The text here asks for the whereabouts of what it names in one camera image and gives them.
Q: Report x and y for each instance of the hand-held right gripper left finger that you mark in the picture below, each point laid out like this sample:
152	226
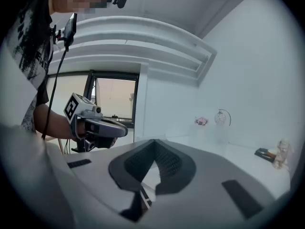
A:
100	170

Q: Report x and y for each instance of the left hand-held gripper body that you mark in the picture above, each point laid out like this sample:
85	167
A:
72	108

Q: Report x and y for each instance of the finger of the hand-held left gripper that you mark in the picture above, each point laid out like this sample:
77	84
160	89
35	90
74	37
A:
109	128

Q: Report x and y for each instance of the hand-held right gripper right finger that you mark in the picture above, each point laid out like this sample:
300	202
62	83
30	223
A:
209	170

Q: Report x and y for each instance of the clear plastic container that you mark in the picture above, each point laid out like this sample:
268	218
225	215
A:
209	133

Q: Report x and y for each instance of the pink flowers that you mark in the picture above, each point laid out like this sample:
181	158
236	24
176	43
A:
201	121

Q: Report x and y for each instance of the person's left forearm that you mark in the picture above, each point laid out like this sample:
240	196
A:
57	123

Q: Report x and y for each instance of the person's left hand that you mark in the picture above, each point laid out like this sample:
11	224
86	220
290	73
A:
81	129

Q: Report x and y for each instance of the dark framed window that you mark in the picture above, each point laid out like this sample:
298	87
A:
114	96

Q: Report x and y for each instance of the clear glass bottle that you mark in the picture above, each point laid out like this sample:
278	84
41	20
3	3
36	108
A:
281	154

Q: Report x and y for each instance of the person's black printed t-shirt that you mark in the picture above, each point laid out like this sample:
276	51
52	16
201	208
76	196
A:
31	44

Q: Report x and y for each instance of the black chest-mounted device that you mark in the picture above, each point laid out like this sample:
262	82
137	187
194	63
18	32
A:
70	28

